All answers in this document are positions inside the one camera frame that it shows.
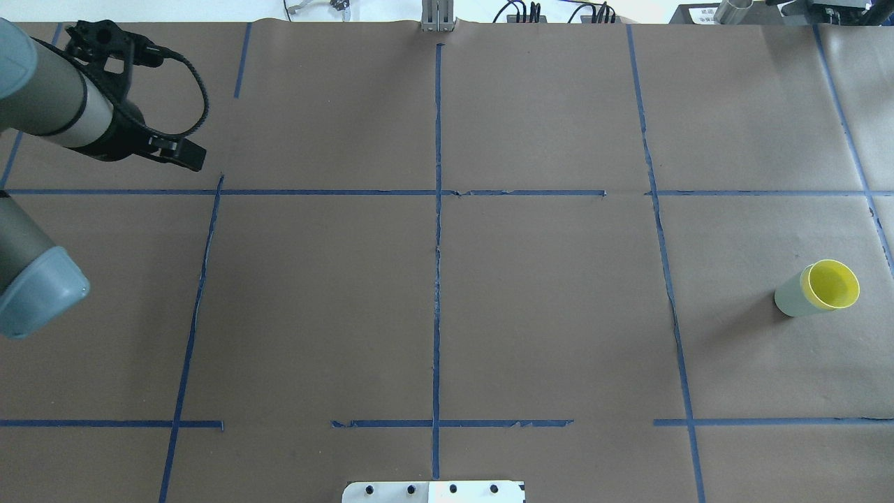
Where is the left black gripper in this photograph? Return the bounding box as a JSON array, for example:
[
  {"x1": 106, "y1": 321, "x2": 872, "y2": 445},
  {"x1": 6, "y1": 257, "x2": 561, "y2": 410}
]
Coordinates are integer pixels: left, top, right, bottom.
[{"x1": 84, "y1": 101, "x2": 207, "y2": 173}]

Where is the yellow plastic cup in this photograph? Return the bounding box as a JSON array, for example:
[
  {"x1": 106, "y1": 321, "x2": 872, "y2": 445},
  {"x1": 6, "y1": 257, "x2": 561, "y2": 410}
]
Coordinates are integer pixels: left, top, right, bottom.
[{"x1": 800, "y1": 260, "x2": 861, "y2": 311}]

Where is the green plastic cup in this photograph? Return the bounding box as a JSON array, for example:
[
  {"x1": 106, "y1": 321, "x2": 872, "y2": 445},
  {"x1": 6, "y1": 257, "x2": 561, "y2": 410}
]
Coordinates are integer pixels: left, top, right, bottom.
[{"x1": 773, "y1": 266, "x2": 834, "y2": 317}]

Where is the left black braided cable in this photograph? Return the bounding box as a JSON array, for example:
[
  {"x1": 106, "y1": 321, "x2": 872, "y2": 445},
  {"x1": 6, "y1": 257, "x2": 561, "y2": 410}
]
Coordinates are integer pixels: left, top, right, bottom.
[{"x1": 143, "y1": 43, "x2": 210, "y2": 140}]

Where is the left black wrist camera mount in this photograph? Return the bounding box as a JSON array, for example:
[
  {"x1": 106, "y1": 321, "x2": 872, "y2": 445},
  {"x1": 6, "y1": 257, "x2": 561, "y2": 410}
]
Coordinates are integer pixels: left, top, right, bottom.
[{"x1": 65, "y1": 20, "x2": 165, "y2": 103}]

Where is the aluminium frame post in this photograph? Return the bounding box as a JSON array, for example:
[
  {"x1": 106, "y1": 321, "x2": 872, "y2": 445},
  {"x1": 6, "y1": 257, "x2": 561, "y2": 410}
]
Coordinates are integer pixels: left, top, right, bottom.
[{"x1": 420, "y1": 0, "x2": 456, "y2": 33}]

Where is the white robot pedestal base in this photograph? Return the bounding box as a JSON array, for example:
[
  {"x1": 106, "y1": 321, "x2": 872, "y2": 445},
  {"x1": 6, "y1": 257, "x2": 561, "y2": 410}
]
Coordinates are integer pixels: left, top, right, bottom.
[{"x1": 342, "y1": 480, "x2": 527, "y2": 502}]

